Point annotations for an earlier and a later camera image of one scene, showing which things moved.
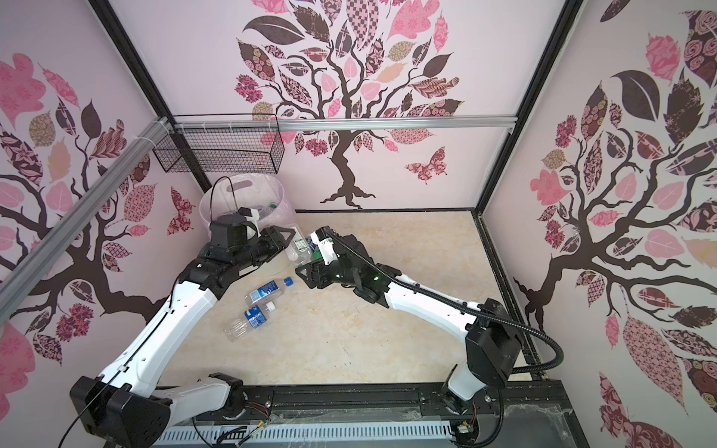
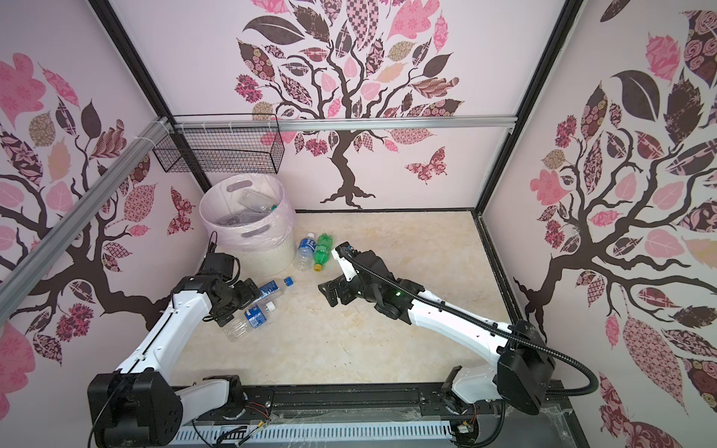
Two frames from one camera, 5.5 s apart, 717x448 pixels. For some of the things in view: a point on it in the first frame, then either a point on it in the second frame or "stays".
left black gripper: (277, 238) → (247, 292)
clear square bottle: (298, 248) → (257, 201)
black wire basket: (225, 144) stays
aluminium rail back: (386, 123) stays
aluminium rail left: (35, 264) stays
